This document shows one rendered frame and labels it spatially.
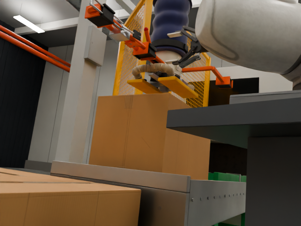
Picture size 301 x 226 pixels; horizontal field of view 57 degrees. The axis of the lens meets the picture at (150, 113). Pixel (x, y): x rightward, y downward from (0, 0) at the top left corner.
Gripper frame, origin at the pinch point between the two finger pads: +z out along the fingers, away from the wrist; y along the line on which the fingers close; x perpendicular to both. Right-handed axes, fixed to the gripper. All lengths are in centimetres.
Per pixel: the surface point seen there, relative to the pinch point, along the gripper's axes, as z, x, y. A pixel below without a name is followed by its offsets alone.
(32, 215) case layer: -4, -64, 69
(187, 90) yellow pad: 0.4, 27.3, 11.9
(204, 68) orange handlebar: -7.3, 29.2, -0.6
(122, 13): 528, 618, -494
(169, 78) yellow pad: 3.0, 9.2, 11.4
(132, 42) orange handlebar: 12.6, -12.1, 1.0
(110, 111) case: 25.8, -4.6, 31.1
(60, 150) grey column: 120, 56, 48
